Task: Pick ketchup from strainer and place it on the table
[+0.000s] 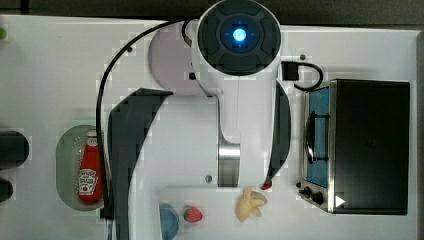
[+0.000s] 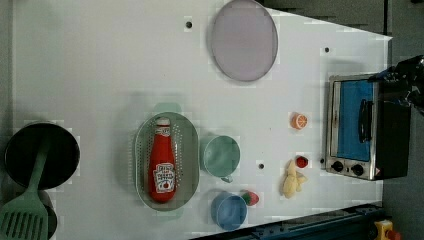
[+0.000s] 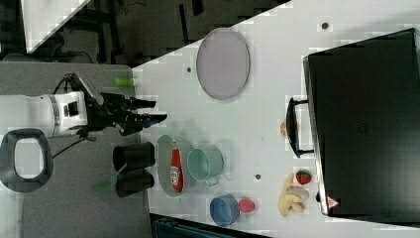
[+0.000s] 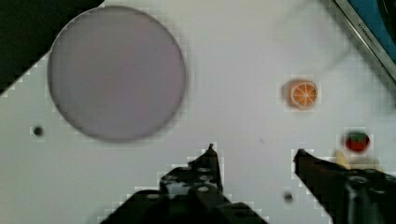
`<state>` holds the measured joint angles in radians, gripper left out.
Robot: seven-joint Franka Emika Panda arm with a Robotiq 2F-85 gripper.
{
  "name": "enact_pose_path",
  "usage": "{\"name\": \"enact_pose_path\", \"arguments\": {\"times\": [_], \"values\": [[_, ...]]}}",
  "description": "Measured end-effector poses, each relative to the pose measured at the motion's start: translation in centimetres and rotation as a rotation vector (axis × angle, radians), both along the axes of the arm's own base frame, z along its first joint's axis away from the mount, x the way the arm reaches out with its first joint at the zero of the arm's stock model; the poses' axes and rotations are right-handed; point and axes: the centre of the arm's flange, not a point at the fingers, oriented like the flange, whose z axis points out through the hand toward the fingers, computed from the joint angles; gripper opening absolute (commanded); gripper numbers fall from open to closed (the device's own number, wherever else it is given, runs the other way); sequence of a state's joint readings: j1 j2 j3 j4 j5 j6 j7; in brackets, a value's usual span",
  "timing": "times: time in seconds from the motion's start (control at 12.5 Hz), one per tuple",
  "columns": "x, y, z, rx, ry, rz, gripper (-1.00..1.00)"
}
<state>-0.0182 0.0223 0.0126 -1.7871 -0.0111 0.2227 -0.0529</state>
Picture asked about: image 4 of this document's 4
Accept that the orange slice toy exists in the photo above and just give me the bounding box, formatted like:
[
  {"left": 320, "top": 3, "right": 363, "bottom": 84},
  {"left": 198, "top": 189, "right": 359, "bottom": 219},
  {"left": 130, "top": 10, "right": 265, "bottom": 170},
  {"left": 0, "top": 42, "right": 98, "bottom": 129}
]
[{"left": 284, "top": 79, "right": 318, "bottom": 110}]

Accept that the small red strawberry toy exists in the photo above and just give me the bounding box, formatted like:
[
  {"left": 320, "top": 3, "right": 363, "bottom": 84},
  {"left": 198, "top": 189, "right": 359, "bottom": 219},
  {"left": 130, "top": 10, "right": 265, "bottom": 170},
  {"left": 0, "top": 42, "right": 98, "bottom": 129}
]
[{"left": 346, "top": 132, "right": 370, "bottom": 153}]

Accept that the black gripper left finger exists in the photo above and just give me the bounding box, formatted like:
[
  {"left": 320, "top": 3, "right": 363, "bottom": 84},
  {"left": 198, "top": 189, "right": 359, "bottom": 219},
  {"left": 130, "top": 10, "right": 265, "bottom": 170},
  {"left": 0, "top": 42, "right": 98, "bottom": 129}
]
[{"left": 100, "top": 147, "right": 268, "bottom": 224}]

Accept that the silver toaster oven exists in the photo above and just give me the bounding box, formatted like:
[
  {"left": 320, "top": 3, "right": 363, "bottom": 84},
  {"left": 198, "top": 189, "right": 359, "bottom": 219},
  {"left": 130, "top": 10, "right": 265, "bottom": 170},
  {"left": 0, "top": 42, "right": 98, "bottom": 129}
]
[{"left": 333, "top": 0, "right": 396, "bottom": 79}]

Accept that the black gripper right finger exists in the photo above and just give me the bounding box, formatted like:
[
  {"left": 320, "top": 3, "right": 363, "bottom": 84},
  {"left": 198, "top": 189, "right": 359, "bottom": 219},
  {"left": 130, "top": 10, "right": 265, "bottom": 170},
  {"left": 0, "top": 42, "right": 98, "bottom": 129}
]
[{"left": 293, "top": 148, "right": 396, "bottom": 224}]

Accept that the peeled banana toy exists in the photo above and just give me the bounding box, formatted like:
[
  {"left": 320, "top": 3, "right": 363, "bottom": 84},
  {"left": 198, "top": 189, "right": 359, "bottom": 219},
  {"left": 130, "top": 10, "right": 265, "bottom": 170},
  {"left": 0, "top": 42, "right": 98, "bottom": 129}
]
[{"left": 335, "top": 150, "right": 382, "bottom": 172}]

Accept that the grey round plate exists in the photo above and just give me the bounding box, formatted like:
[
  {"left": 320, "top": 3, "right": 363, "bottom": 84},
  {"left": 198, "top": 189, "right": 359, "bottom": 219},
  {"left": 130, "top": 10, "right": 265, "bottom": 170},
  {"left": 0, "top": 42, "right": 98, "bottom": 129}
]
[{"left": 48, "top": 6, "right": 187, "bottom": 142}]

